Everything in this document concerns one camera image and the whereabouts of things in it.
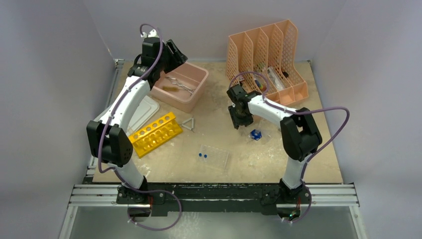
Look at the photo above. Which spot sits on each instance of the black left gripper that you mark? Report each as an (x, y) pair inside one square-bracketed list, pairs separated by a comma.
[(177, 59)]

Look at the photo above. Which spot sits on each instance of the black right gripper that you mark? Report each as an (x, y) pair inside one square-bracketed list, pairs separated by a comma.
[(237, 122)]

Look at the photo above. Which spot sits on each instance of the blue polyhedral object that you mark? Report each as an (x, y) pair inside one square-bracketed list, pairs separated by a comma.
[(256, 134)]

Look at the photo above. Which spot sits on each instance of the metal crucible tongs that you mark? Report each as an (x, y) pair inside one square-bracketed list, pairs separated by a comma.
[(174, 81)]

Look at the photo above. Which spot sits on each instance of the brown bristle tube brush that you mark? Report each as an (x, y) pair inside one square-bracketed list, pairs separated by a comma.
[(172, 89)]

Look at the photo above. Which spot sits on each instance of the white plastic bin lid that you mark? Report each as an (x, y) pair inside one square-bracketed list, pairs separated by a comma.
[(145, 111)]

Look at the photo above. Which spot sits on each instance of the yellow test tube rack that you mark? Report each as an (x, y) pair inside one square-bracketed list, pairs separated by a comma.
[(155, 134)]

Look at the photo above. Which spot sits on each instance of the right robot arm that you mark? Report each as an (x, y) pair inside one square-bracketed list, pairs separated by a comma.
[(299, 132)]

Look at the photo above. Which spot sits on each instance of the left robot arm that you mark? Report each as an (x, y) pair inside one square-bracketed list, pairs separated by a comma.
[(107, 136)]

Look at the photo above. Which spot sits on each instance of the pink plastic bin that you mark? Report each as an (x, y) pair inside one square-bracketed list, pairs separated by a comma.
[(188, 74)]

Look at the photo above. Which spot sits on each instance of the colourful item in organizer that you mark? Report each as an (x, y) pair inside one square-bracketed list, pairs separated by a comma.
[(262, 87)]

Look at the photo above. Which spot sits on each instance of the clear plastic well plate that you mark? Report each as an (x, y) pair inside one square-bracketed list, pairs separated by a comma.
[(217, 158)]

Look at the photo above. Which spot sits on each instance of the clear packet in organizer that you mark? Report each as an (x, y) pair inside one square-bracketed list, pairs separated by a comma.
[(275, 79)]

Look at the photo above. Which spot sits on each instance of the peach mesh file organizer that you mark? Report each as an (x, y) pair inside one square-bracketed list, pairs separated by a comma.
[(251, 52)]

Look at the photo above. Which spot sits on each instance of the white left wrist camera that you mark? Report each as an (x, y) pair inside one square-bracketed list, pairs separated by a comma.
[(151, 33)]

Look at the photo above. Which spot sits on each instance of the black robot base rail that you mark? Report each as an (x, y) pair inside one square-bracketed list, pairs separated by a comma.
[(266, 198)]

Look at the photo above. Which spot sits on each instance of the aluminium frame rail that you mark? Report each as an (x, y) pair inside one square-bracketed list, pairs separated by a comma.
[(93, 195)]

